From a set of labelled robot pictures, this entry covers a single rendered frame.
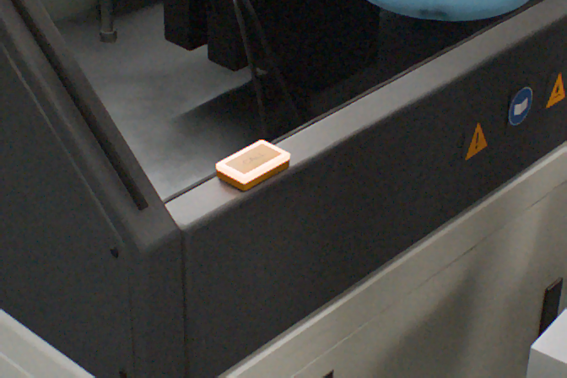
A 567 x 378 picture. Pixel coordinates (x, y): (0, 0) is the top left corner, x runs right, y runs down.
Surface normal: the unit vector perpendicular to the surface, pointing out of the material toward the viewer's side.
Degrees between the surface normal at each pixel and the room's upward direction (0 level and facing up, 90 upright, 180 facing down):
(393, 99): 0
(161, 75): 0
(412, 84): 0
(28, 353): 90
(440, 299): 90
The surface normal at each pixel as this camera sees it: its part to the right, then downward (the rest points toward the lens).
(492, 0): 0.36, 0.55
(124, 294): -0.68, 0.38
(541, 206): 0.73, 0.37
